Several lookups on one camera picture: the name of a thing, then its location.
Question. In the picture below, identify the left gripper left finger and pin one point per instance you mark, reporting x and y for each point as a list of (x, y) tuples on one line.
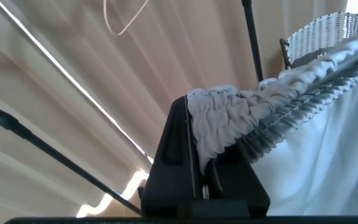
[(172, 186)]

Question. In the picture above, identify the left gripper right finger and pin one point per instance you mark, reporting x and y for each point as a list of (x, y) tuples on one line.
[(238, 186)]

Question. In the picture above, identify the pale grey shorts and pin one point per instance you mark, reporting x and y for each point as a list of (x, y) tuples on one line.
[(322, 155)]

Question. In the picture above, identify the black clothes rack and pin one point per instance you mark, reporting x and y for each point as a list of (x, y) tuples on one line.
[(253, 46)]

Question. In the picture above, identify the white laundry basket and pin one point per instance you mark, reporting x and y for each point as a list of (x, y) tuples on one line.
[(315, 40)]

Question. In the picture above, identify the beige curtain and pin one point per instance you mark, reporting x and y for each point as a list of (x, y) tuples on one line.
[(166, 62)]

